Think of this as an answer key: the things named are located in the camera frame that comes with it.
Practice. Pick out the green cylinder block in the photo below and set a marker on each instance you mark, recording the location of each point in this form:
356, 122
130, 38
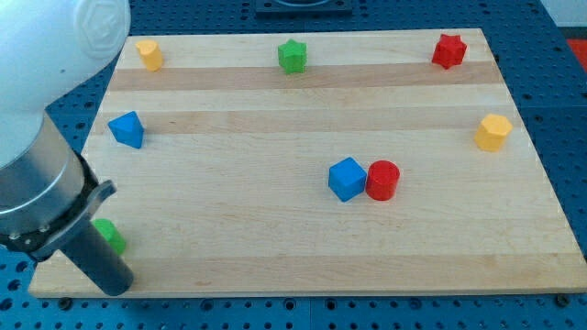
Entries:
110, 233

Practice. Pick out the blue cube block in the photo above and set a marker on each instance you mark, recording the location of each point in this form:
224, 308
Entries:
346, 179

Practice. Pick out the yellow hexagon block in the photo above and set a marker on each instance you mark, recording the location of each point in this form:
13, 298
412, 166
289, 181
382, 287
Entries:
492, 132

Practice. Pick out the red cylinder block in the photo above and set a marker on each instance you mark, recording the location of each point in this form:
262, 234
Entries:
382, 179

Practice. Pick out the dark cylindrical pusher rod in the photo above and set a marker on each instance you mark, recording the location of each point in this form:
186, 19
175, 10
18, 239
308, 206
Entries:
92, 255

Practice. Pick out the yellow rounded block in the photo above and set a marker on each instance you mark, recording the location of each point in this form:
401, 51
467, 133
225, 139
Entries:
150, 54

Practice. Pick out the green star block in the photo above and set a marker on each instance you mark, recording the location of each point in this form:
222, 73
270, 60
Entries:
292, 56

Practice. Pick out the wooden board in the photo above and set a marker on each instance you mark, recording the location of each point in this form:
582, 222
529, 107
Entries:
228, 195

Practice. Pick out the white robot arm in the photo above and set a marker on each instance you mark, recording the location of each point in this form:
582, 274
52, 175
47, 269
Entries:
48, 48

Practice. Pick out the red star block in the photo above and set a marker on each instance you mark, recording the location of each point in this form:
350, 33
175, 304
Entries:
449, 51

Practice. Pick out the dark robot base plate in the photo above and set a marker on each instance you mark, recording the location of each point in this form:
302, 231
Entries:
269, 8

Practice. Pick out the blue triangle block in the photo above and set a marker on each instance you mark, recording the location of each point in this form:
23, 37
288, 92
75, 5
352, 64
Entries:
128, 130

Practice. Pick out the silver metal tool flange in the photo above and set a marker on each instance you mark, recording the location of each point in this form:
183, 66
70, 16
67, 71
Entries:
49, 194

